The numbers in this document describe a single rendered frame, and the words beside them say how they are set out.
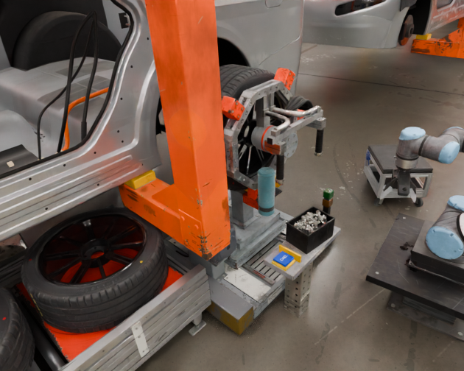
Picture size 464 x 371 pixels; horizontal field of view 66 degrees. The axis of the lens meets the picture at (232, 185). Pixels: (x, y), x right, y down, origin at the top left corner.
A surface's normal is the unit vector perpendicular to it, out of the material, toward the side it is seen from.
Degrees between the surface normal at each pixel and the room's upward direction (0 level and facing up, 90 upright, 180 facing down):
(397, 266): 0
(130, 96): 90
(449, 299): 0
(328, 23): 92
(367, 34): 105
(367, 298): 0
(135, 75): 90
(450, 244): 92
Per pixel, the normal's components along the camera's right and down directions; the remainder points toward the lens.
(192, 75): 0.73, 0.33
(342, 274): -0.05, -0.84
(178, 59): -0.68, 0.43
